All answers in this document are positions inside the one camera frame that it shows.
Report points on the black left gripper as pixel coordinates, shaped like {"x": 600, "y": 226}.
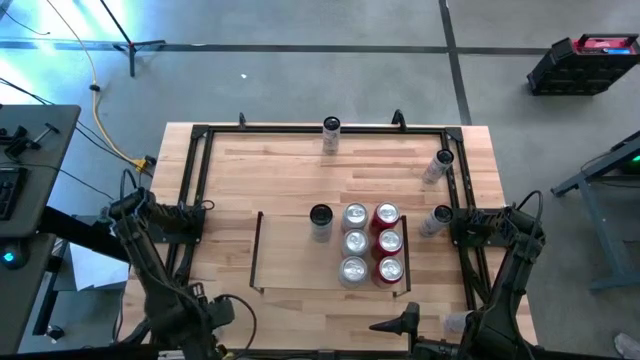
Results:
{"x": 217, "y": 312}

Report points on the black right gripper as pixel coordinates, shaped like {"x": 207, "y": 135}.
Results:
{"x": 430, "y": 350}

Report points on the red cola can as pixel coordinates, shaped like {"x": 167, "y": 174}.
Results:
{"x": 386, "y": 215}
{"x": 389, "y": 242}
{"x": 389, "y": 270}

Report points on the white slim energy can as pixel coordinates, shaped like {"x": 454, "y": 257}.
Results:
{"x": 455, "y": 322}

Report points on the pink and white soda can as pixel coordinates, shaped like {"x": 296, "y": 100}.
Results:
{"x": 353, "y": 271}
{"x": 355, "y": 216}

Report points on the silver can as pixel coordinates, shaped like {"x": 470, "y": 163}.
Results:
{"x": 356, "y": 242}

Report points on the white slim can blue palm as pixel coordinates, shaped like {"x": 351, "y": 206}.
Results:
{"x": 321, "y": 222}
{"x": 437, "y": 220}

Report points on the white slim can green palm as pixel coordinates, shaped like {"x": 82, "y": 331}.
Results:
{"x": 331, "y": 135}
{"x": 439, "y": 165}

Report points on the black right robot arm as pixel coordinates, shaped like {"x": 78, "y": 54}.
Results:
{"x": 505, "y": 280}

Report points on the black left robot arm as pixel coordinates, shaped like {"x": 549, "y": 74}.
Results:
{"x": 150, "y": 260}

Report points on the wooden shelf with black legs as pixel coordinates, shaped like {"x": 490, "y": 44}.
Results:
{"x": 285, "y": 255}

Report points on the white paper sheet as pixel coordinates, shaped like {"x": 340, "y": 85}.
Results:
{"x": 95, "y": 265}

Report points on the black caster wheel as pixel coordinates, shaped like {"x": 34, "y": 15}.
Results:
{"x": 55, "y": 332}

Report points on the black desk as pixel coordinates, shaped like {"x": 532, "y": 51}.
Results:
{"x": 22, "y": 300}
{"x": 45, "y": 165}

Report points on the black computer mouse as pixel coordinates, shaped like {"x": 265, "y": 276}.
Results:
{"x": 11, "y": 257}

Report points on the person's foot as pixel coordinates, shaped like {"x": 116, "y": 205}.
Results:
{"x": 627, "y": 345}

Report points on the black keyboard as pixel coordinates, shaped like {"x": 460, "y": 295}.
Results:
{"x": 9, "y": 192}

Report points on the black light stand tripod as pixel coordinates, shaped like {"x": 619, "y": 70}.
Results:
{"x": 131, "y": 50}

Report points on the black device green light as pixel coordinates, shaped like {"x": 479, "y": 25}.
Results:
{"x": 632, "y": 162}

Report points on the black and red toolbox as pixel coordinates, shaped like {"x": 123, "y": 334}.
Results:
{"x": 570, "y": 75}

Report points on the black overhead rig frame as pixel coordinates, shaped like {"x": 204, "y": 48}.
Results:
{"x": 280, "y": 356}

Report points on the black frame clamp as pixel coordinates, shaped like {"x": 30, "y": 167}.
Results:
{"x": 242, "y": 120}
{"x": 398, "y": 120}

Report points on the black metal table frame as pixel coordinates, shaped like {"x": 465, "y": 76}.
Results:
{"x": 300, "y": 129}

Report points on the grey desk frame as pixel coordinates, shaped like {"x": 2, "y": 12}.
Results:
{"x": 597, "y": 171}

